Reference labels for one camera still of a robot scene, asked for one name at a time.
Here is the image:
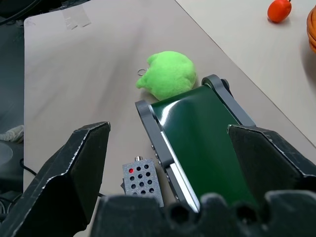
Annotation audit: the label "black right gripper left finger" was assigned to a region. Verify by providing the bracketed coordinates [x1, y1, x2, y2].
[0, 121, 111, 237]

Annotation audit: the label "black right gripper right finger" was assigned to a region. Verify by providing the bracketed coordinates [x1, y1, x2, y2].
[227, 124, 316, 198]

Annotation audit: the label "green belt conveyor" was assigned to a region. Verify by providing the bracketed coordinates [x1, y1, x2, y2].
[134, 74, 260, 213]

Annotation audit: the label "white cloth rag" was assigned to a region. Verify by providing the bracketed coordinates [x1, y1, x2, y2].
[0, 124, 25, 143]

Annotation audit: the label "grey perforated control box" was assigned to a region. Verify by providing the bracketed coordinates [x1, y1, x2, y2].
[120, 156, 164, 207]

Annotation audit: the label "green plush toy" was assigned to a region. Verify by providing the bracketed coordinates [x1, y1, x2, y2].
[135, 50, 197, 101]

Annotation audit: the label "orange plush toy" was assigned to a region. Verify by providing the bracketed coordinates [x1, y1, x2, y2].
[268, 0, 292, 24]

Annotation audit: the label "clear tape strips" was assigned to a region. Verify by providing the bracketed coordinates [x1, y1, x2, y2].
[62, 6, 92, 31]

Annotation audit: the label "black cable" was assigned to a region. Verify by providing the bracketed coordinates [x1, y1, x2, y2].
[19, 158, 38, 174]

